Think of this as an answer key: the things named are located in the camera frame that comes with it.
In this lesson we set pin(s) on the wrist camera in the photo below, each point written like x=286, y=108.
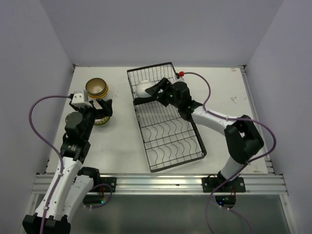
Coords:
x=179, y=77
x=80, y=99

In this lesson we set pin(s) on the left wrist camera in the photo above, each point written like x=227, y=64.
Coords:
x=80, y=99

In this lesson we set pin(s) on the dark patterned bowl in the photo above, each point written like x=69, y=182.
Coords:
x=96, y=87

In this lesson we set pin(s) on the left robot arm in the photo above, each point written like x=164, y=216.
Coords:
x=72, y=181

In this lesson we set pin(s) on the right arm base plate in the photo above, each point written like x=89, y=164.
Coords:
x=211, y=182

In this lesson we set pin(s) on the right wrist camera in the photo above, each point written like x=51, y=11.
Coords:
x=179, y=77

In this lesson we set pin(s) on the aluminium mounting rail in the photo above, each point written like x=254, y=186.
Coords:
x=193, y=184

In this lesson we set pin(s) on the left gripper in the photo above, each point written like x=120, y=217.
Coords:
x=106, y=107

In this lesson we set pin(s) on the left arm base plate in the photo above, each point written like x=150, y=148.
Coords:
x=110, y=184

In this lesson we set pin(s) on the orange yellow bowl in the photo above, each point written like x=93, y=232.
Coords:
x=97, y=97

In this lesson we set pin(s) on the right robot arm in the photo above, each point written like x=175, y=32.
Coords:
x=242, y=137

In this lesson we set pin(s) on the lime yellow bowl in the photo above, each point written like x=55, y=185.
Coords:
x=102, y=121

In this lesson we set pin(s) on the white ceramic bowl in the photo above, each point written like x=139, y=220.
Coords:
x=141, y=89

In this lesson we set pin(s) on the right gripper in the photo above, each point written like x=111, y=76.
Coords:
x=153, y=90

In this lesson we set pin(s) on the black wire dish rack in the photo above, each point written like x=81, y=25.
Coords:
x=169, y=141

